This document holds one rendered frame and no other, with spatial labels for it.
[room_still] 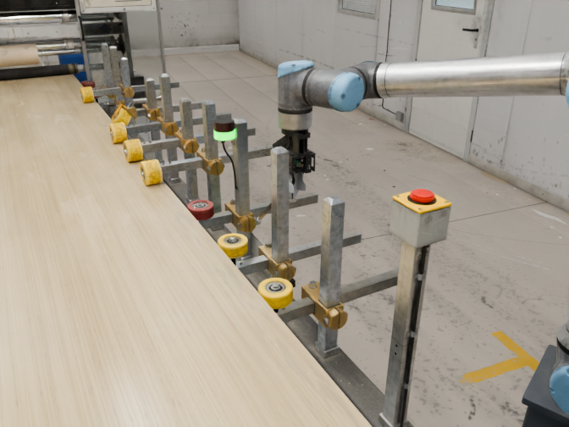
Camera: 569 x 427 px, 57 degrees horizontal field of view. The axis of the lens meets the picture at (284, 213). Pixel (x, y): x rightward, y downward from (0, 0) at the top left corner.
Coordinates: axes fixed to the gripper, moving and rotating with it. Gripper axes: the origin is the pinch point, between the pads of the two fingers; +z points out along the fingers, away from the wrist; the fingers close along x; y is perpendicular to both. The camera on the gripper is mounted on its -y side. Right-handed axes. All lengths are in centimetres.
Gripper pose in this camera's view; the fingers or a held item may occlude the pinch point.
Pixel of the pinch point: (290, 193)
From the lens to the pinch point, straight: 148.3
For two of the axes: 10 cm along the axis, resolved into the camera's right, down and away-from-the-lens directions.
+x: 8.8, -2.1, 4.2
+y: 4.7, 3.9, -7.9
